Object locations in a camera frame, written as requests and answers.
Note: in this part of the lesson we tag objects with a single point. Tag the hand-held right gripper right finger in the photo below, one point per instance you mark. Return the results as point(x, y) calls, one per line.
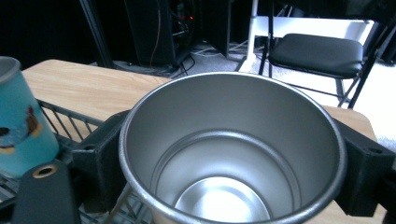
point(364, 174)

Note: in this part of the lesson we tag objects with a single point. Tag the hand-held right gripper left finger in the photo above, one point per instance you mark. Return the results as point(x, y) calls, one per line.
point(99, 161)

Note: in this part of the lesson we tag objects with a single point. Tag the teal plastic cup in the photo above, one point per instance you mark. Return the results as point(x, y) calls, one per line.
point(21, 124)

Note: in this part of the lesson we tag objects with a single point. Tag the plain steel cup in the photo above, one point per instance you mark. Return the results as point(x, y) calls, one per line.
point(230, 149)

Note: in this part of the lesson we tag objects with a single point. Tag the black metal stand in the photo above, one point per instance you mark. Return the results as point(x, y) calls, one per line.
point(98, 34)

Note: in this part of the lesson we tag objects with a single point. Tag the black folding chair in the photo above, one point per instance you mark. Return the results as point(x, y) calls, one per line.
point(317, 53)

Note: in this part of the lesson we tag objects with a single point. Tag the black computer tower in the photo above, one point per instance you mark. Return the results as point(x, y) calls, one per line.
point(152, 31)

